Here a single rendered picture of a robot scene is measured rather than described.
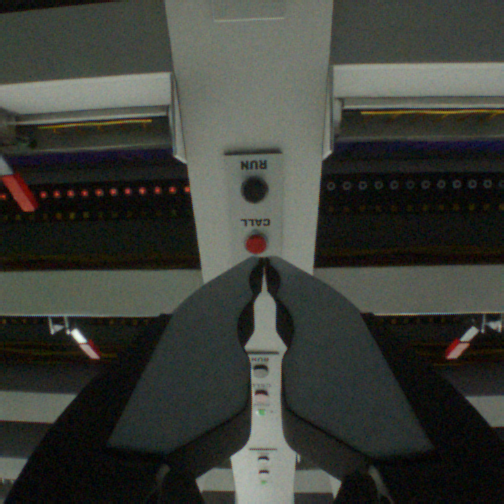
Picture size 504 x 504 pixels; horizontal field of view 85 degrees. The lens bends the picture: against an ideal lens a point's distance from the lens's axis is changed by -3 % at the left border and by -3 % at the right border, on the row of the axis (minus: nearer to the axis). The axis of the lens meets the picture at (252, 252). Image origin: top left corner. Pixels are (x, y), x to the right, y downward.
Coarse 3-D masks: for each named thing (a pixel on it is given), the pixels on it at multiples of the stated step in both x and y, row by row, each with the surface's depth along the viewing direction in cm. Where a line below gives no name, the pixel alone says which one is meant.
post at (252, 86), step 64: (192, 0) 15; (320, 0) 15; (192, 64) 17; (256, 64) 17; (320, 64) 17; (192, 128) 19; (256, 128) 18; (320, 128) 18; (192, 192) 21; (256, 320) 27; (256, 448) 39
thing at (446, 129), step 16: (352, 112) 24; (368, 112) 22; (384, 112) 22; (400, 112) 22; (416, 112) 22; (432, 112) 22; (448, 112) 22; (464, 112) 22; (480, 112) 23; (496, 112) 22; (352, 128) 24; (368, 128) 24; (384, 128) 24; (400, 128) 24; (416, 128) 24; (432, 128) 24; (448, 128) 24; (464, 128) 24; (480, 128) 24; (496, 128) 24
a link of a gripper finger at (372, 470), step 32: (384, 352) 7; (416, 352) 7; (416, 384) 6; (448, 384) 6; (448, 416) 6; (480, 416) 6; (448, 448) 5; (480, 448) 5; (384, 480) 5; (416, 480) 5; (448, 480) 5; (480, 480) 5
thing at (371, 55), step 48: (336, 0) 16; (384, 0) 16; (432, 0) 16; (480, 0) 16; (336, 48) 16; (384, 48) 16; (432, 48) 16; (480, 48) 16; (336, 96) 21; (384, 96) 21; (432, 96) 21; (480, 96) 21
